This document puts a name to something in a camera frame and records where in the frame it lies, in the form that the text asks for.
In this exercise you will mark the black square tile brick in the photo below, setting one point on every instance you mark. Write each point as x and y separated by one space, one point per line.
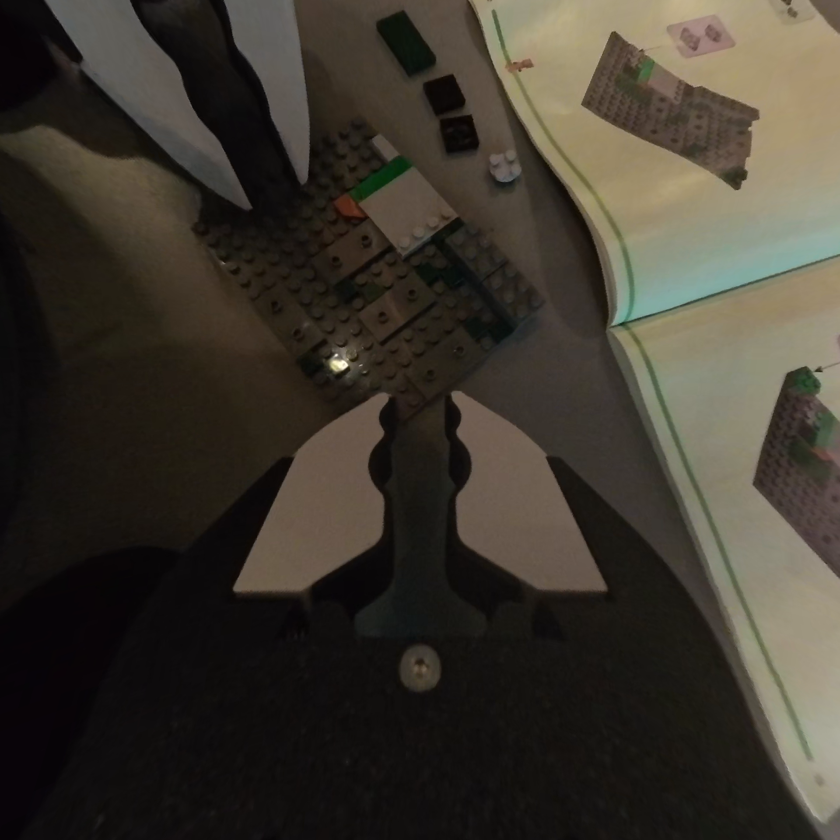
459 133
444 95

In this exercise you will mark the light grey round brick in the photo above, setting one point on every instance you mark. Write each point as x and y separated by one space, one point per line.
505 167

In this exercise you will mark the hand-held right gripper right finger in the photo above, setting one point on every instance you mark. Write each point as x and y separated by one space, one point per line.
531 525

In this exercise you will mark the grey brick baseplate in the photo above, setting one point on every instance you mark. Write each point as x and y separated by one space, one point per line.
315 282

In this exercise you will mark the dark green plate brick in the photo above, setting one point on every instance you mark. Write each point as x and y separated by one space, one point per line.
407 43

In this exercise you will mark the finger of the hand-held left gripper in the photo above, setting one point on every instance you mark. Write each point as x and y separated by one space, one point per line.
275 79
144 85

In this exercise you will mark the grey desk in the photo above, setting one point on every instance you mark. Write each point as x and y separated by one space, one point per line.
131 394

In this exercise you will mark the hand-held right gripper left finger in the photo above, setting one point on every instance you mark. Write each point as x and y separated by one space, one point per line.
308 525

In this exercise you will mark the open instruction booklet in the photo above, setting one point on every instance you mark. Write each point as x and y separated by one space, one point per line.
689 229

